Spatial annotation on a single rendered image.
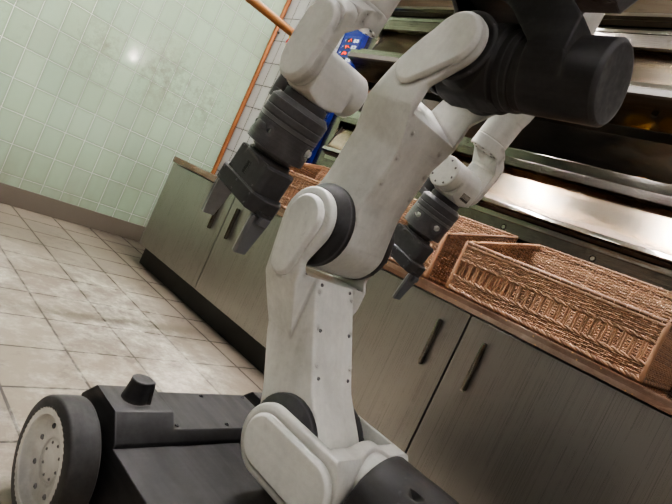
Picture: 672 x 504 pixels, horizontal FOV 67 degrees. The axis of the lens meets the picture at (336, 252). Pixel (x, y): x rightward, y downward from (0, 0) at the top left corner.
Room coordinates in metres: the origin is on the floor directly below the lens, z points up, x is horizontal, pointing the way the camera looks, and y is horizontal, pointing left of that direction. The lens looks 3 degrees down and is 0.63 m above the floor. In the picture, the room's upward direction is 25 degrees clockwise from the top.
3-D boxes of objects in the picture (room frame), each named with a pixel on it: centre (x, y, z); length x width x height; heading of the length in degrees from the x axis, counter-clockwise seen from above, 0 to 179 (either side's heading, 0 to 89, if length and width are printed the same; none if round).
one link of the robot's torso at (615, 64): (0.77, -0.13, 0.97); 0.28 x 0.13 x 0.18; 48
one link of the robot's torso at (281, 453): (0.78, -0.12, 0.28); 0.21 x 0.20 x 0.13; 48
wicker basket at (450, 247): (1.90, -0.23, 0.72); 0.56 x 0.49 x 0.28; 49
